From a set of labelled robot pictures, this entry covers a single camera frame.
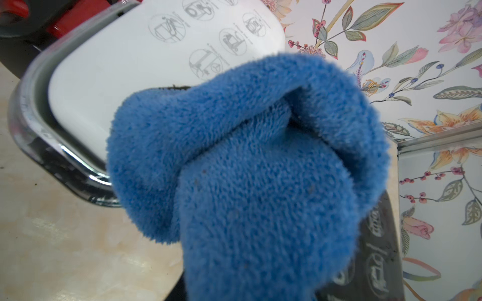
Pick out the blue microfibre cloth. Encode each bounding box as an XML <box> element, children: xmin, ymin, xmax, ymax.
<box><xmin>107</xmin><ymin>54</ymin><xmax>390</xmax><ymax>300</ymax></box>

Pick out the black coffee machine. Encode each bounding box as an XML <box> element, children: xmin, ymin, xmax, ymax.
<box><xmin>316</xmin><ymin>193</ymin><xmax>405</xmax><ymax>300</ymax></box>

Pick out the white coffee machine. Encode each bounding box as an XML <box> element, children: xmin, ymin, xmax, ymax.
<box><xmin>8</xmin><ymin>1</ymin><xmax>285</xmax><ymax>208</ymax></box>

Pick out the red Nespresso coffee machine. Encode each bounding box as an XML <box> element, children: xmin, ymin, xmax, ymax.
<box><xmin>1</xmin><ymin>0</ymin><xmax>119</xmax><ymax>79</ymax></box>

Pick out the aluminium corner post right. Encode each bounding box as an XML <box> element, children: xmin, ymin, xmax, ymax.
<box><xmin>397</xmin><ymin>122</ymin><xmax>481</xmax><ymax>155</ymax></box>

